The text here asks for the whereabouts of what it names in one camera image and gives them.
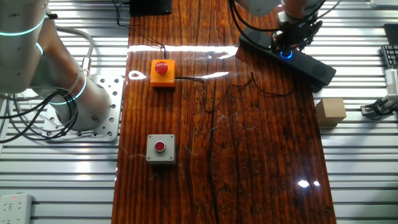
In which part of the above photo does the thick grey robot cable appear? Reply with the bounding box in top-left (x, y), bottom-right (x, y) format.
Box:
top-left (51, 24), bottom-right (96, 78)

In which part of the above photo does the silver finned camera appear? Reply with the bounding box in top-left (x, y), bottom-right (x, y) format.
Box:
top-left (384, 68), bottom-right (398, 96)

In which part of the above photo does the grey box red button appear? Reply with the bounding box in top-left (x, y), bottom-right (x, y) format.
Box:
top-left (146, 134), bottom-right (177, 166)

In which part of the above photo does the orange emergency stop button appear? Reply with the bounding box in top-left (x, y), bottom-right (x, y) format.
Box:
top-left (149, 58), bottom-right (177, 88)

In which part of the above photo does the dark flat panel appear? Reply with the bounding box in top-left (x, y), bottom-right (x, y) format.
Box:
top-left (382, 23), bottom-right (398, 46)

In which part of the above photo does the black speaker bar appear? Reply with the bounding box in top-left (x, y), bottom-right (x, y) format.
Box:
top-left (238, 24), bottom-right (337, 93)

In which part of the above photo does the black clamp tool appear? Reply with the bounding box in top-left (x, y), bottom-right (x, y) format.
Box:
top-left (360, 93), bottom-right (398, 119)

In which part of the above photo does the thin black speaker cable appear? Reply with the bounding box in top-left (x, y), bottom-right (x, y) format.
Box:
top-left (112, 0), bottom-right (295, 114)

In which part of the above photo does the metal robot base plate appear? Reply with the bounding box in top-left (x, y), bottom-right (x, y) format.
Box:
top-left (42, 74), bottom-right (125, 144)

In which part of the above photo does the brown wooden board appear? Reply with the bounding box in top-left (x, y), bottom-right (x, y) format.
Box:
top-left (111, 0), bottom-right (338, 224)

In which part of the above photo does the white power strip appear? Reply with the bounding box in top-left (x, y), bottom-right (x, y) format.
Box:
top-left (0, 192), bottom-right (34, 224)

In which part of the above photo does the black keyboard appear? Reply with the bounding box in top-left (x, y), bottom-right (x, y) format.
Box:
top-left (381, 44), bottom-right (398, 69)

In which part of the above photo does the small wooden block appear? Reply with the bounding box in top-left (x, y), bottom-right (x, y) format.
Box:
top-left (315, 98), bottom-right (348, 128)

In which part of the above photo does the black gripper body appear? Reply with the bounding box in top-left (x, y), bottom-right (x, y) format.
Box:
top-left (273, 21), bottom-right (323, 48)

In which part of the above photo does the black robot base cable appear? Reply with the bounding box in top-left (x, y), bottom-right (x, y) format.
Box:
top-left (0, 88), bottom-right (80, 144)

